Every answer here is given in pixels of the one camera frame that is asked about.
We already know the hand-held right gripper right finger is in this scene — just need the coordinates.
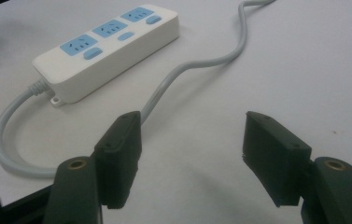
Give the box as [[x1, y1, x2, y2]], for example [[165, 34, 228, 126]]
[[242, 111, 352, 224]]

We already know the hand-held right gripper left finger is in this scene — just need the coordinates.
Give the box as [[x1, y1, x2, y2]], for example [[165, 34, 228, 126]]
[[42, 110, 143, 224]]

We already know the grey power strip cable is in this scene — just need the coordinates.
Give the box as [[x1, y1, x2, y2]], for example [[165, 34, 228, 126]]
[[0, 0, 276, 180]]

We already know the white power strip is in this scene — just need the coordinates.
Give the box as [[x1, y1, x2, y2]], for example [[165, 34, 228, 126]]
[[32, 3, 180, 108]]

